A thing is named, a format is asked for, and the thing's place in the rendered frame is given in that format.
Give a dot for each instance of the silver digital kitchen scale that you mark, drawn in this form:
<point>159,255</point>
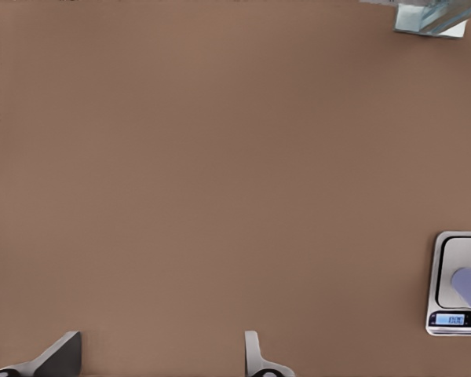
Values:
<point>443,275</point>

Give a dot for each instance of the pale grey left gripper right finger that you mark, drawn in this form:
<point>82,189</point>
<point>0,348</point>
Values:
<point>253,353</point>

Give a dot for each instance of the silver frame post foot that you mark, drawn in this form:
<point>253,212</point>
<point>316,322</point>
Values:
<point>424,19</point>

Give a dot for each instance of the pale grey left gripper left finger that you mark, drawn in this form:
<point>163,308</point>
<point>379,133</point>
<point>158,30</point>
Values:
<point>59,355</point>

